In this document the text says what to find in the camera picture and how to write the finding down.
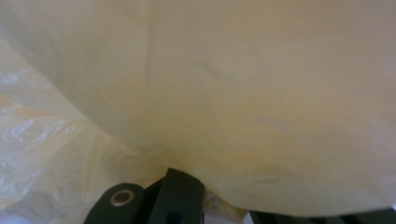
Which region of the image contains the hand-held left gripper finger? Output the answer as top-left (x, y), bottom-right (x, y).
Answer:
top-left (146, 167), bottom-right (207, 224)

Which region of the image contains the bin with yellow bag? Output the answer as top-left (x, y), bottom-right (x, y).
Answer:
top-left (0, 0), bottom-right (396, 224)

